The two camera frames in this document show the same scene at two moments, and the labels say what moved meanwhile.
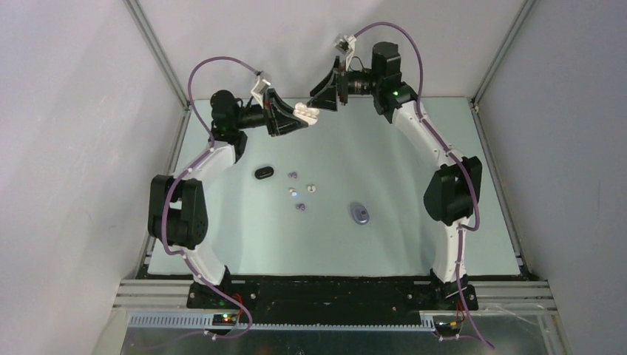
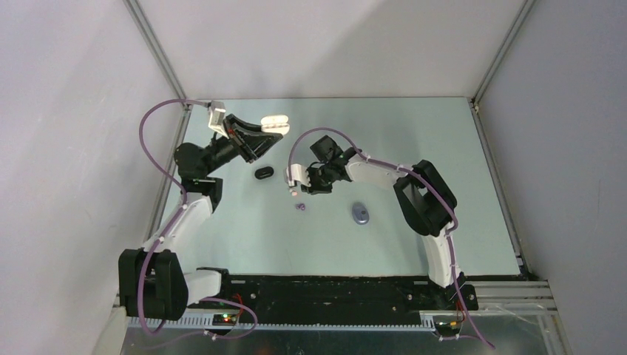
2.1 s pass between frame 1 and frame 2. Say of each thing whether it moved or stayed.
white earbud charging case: moved
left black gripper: moved
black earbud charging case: stayed
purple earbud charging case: stayed
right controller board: stayed
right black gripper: moved
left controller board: stayed
